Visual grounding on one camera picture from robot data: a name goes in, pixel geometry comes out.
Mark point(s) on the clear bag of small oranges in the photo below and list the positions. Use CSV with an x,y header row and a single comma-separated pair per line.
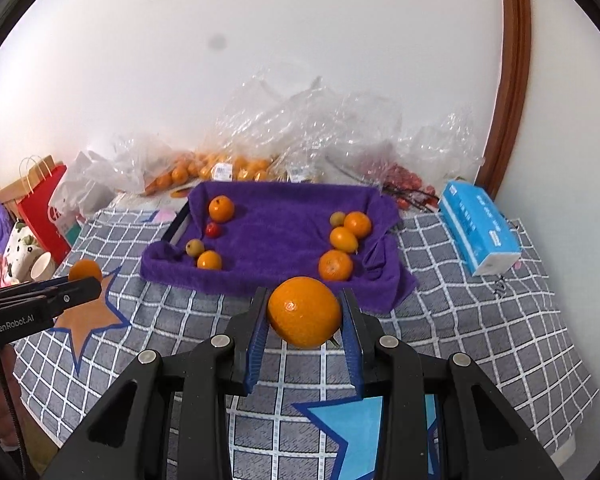
x,y
180,175

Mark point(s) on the blue tissue pack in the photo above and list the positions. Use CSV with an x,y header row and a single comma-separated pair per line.
x,y
472,220

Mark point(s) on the large smooth orange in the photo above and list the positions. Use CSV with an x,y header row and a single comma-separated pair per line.
x,y
304,318

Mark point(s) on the small round orange fruit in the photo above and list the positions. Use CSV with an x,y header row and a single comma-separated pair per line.
x,y
357,224
85,271
209,260

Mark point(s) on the yellow-green small fruit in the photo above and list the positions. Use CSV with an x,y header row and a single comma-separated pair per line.
x,y
195,247
337,218

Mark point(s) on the textured mandarin orange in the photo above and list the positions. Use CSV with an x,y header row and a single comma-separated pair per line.
x,y
335,265

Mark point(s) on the grey checked tablecloth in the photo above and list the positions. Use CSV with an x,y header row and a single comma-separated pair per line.
x,y
480,335

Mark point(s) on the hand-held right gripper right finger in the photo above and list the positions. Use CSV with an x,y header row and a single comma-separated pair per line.
x,y
352,350

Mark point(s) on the purple fluffy item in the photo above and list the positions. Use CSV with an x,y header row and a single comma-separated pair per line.
x,y
0,225

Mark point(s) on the clear bag of red tomatoes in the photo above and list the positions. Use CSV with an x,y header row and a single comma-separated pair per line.
x,y
405,177

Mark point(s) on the crumpled clear plastic bag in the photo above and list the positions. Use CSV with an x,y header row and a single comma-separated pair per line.
x,y
305,125

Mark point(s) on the white spotted plush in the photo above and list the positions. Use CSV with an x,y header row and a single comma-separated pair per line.
x,y
22,247

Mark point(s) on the brown wooden door frame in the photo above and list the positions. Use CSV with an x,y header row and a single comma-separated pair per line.
x,y
515,60

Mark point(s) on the purple towel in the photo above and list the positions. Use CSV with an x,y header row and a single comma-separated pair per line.
x,y
280,230

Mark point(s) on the printed paper sheet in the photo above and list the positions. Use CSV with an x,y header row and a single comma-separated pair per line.
x,y
155,215

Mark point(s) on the oval orange fruit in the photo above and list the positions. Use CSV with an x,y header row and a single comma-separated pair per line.
x,y
343,238

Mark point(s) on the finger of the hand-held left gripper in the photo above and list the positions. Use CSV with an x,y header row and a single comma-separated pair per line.
x,y
75,292

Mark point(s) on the white plastic bag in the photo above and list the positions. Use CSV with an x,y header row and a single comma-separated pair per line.
x,y
80,190

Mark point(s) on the black tray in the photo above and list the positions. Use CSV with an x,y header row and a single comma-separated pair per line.
x,y
176,225

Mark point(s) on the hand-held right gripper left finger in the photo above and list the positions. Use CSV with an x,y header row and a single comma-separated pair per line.
x,y
256,345

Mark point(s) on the black eyeglasses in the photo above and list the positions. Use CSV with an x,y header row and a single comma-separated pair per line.
x,y
410,195

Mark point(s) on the red paper bag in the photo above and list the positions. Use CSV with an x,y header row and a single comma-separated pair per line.
x,y
40,215

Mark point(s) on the red cherry tomato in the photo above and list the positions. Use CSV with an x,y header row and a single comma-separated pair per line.
x,y
212,230

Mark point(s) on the orange tomato with stem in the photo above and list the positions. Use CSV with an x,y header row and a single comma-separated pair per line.
x,y
221,208

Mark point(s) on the white cup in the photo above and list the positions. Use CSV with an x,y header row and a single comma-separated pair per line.
x,y
42,266

